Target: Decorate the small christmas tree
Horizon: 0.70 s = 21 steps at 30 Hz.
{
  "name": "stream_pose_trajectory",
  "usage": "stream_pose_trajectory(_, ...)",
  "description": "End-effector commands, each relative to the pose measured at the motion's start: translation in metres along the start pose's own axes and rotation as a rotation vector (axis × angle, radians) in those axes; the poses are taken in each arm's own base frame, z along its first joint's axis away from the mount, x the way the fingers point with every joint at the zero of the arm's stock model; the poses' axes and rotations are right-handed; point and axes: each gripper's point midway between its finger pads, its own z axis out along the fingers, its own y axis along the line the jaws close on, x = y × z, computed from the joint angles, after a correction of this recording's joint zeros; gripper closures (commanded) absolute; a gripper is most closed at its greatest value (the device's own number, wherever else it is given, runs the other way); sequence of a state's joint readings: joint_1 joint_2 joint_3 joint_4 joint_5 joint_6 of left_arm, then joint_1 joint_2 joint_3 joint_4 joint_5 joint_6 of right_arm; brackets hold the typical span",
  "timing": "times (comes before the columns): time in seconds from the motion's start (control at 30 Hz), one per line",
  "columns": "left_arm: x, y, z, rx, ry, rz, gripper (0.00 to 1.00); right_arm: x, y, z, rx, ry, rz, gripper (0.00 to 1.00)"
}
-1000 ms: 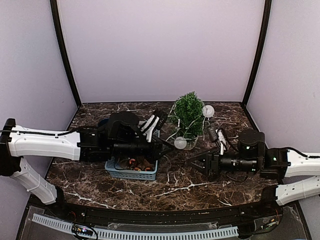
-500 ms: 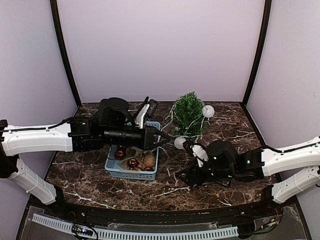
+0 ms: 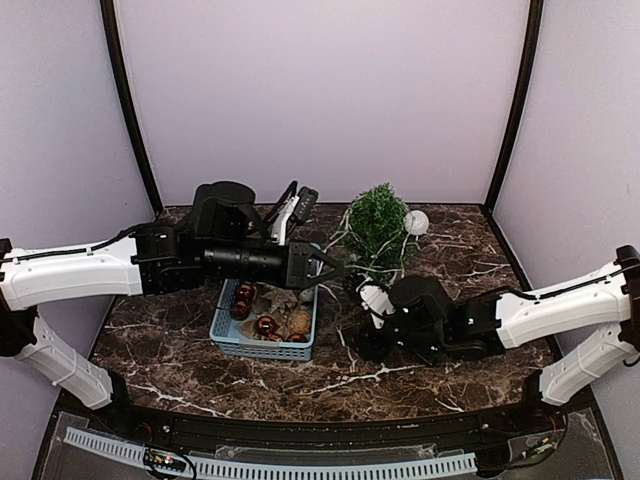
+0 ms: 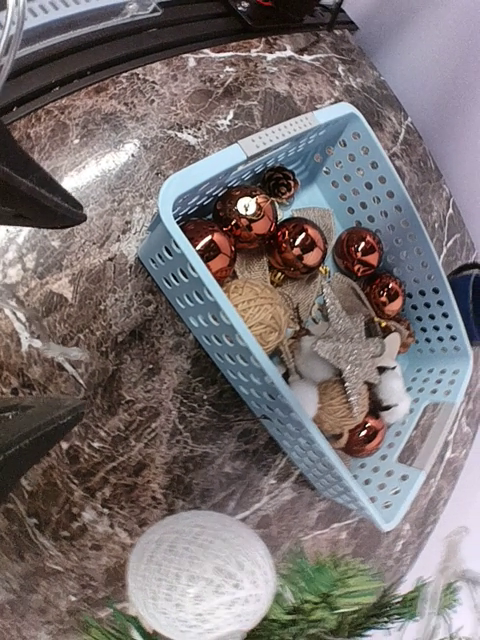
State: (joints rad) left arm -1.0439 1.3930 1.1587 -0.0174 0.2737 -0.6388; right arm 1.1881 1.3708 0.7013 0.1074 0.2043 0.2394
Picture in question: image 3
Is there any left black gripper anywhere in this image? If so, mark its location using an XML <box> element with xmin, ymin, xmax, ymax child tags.
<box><xmin>201</xmin><ymin>237</ymin><xmax>344</xmax><ymax>290</ymax></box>

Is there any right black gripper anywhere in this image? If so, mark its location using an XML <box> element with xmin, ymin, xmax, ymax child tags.
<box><xmin>336</xmin><ymin>308</ymin><xmax>447</xmax><ymax>364</ymax></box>

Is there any clear wire light string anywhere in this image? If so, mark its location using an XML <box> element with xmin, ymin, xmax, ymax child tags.
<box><xmin>319</xmin><ymin>204</ymin><xmax>421</xmax><ymax>301</ymax></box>

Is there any small green christmas tree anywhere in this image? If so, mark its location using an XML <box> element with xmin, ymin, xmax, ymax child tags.
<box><xmin>342</xmin><ymin>183</ymin><xmax>418</xmax><ymax>286</ymax></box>

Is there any white woven ball light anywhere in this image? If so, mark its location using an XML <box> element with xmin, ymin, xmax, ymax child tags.
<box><xmin>404</xmin><ymin>210</ymin><xmax>430</xmax><ymax>237</ymax></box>

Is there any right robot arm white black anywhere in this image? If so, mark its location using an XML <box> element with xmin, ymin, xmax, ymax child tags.
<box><xmin>344</xmin><ymin>245</ymin><xmax>639</xmax><ymax>434</ymax></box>

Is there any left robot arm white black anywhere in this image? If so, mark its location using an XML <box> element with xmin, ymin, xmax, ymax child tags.
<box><xmin>1</xmin><ymin>181</ymin><xmax>344</xmax><ymax>436</ymax></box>

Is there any beige twine ball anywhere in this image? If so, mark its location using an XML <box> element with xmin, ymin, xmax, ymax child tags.
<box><xmin>288</xmin><ymin>309</ymin><xmax>312</xmax><ymax>335</ymax></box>

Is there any copper shiny bauble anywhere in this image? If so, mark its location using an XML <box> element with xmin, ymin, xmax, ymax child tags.
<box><xmin>229</xmin><ymin>300</ymin><xmax>251</xmax><ymax>321</ymax></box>
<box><xmin>235</xmin><ymin>284</ymin><xmax>256</xmax><ymax>303</ymax></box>
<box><xmin>287</xmin><ymin>334</ymin><xmax>307</xmax><ymax>343</ymax></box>
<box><xmin>255</xmin><ymin>315</ymin><xmax>278</xmax><ymax>337</ymax></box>

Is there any light blue plastic basket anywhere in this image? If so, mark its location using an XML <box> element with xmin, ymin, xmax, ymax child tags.
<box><xmin>210</xmin><ymin>278</ymin><xmax>318</xmax><ymax>361</ymax></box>

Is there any small circuit board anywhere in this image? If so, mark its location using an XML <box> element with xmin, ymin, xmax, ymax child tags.
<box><xmin>142</xmin><ymin>449</ymin><xmax>187</xmax><ymax>473</ymax></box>

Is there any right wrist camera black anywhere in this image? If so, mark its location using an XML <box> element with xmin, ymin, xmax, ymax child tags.
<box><xmin>342</xmin><ymin>273</ymin><xmax>370</xmax><ymax>306</ymax></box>

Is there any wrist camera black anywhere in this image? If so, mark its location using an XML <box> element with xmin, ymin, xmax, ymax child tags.
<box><xmin>342</xmin><ymin>273</ymin><xmax>370</xmax><ymax>306</ymax></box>
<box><xmin>292</xmin><ymin>186</ymin><xmax>319</xmax><ymax>225</ymax></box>

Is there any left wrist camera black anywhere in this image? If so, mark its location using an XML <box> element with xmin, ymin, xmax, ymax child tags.
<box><xmin>292</xmin><ymin>186</ymin><xmax>319</xmax><ymax>225</ymax></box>

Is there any black front rail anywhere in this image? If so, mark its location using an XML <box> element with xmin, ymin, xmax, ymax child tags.
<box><xmin>81</xmin><ymin>404</ymin><xmax>568</xmax><ymax>450</ymax></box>

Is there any white slotted cable duct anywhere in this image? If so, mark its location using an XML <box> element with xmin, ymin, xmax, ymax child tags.
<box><xmin>63</xmin><ymin>427</ymin><xmax>478</xmax><ymax>479</ymax></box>

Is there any right black frame post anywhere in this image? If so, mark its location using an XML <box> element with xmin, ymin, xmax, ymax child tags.
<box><xmin>484</xmin><ymin>0</ymin><xmax>544</xmax><ymax>212</ymax></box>

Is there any black frame post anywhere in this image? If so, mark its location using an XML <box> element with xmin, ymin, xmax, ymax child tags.
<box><xmin>484</xmin><ymin>0</ymin><xmax>544</xmax><ymax>212</ymax></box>
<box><xmin>99</xmin><ymin>0</ymin><xmax>164</xmax><ymax>215</ymax></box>

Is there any left black frame post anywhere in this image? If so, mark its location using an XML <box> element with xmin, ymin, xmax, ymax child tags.
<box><xmin>99</xmin><ymin>0</ymin><xmax>164</xmax><ymax>215</ymax></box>

